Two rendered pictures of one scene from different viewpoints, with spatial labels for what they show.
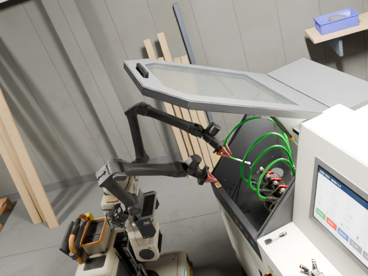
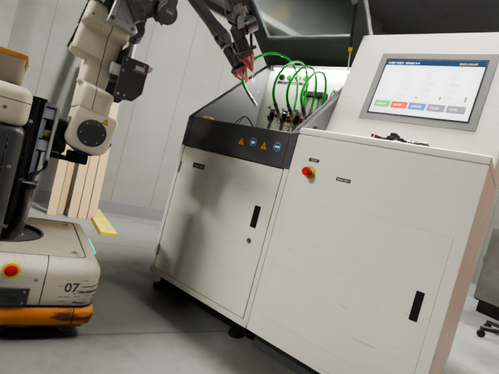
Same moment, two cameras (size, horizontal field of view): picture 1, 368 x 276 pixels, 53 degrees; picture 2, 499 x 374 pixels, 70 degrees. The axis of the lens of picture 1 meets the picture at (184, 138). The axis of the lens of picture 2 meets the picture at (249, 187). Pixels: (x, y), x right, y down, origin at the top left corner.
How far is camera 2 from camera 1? 2.06 m
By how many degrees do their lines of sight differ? 51
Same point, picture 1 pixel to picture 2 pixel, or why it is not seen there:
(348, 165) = (432, 42)
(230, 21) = (177, 77)
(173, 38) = not seen: hidden behind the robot
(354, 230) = (436, 93)
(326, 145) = (402, 38)
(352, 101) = not seen: hidden behind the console
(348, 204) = (429, 73)
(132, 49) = (62, 30)
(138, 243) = (94, 105)
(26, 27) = not seen: outside the picture
